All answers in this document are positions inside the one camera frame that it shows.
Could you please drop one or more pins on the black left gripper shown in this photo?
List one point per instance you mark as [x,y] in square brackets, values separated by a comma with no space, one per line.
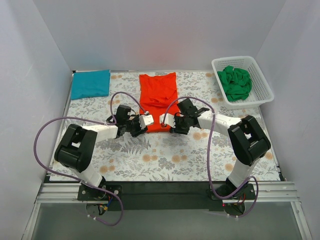
[136,125]

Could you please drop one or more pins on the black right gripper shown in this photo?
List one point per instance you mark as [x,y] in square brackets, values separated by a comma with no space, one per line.
[179,124]

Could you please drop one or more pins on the orange t shirt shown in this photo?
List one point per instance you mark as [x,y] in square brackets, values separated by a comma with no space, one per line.
[156,94]

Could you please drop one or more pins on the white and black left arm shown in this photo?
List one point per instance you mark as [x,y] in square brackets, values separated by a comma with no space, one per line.
[75,149]

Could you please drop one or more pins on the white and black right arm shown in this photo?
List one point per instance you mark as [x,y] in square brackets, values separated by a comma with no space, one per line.
[248,140]

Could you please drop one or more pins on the floral patterned table mat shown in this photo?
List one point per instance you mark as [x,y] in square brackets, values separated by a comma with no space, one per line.
[160,156]

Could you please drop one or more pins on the folded teal t shirt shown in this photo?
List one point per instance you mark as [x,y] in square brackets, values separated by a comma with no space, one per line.
[90,84]

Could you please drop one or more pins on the crumpled green t shirt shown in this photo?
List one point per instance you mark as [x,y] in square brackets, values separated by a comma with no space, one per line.
[236,83]

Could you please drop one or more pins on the white plastic basket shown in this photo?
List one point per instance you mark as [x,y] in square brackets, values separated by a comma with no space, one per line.
[260,93]

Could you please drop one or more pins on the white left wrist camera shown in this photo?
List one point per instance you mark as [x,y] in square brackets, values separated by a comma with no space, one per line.
[145,120]

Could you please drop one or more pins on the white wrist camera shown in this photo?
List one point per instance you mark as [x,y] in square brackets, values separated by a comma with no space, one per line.
[167,120]
[145,120]

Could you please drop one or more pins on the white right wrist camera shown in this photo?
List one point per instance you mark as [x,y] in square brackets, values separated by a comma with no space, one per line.
[167,120]

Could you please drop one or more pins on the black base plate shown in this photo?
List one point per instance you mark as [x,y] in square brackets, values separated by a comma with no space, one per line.
[159,195]

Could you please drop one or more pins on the aluminium frame rail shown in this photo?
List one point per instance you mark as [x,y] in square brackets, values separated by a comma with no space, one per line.
[269,191]

